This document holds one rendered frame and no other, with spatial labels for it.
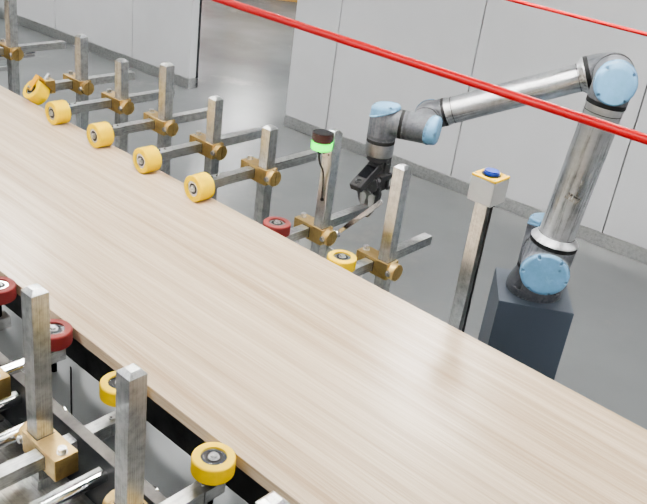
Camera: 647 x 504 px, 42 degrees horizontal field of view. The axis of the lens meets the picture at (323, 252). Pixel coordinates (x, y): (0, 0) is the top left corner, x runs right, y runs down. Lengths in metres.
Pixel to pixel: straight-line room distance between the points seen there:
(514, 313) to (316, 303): 1.01
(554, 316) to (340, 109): 3.13
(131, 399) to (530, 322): 1.80
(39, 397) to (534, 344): 1.79
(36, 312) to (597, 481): 1.07
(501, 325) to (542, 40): 2.37
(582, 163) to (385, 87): 3.04
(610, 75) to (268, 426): 1.40
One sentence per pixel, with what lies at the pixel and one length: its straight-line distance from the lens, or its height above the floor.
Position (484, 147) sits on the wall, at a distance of 5.15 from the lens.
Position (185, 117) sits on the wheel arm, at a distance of 3.04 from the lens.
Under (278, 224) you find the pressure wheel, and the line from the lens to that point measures 2.38.
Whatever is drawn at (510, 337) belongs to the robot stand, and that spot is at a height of 0.47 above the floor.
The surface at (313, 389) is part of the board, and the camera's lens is 1.73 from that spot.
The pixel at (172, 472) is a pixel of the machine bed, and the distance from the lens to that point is 1.78.
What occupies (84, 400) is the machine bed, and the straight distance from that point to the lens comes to 1.98.
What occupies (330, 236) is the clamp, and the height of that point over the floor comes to 0.86.
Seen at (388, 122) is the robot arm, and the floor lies 1.15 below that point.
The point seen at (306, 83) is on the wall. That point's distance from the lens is 5.83.
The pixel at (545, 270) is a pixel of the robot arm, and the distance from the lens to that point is 2.64.
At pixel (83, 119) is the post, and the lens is 3.36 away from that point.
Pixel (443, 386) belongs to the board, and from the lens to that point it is 1.82.
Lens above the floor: 1.92
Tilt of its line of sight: 27 degrees down
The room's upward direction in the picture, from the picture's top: 8 degrees clockwise
